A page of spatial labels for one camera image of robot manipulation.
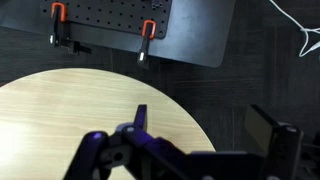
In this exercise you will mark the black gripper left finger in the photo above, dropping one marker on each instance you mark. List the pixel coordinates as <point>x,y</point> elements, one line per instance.
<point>141,117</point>

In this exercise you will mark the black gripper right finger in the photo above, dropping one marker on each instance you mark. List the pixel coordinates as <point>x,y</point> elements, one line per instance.
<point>266,131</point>

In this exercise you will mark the black orange bar clamp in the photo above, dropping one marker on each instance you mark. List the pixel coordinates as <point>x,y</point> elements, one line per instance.
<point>146,43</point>
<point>59,33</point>

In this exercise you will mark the black robot mounting cart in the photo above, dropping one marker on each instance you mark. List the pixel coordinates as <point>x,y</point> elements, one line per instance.
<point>200,33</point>

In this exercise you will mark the black perforated breadboard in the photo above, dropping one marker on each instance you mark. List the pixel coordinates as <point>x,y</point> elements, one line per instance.
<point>110,16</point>

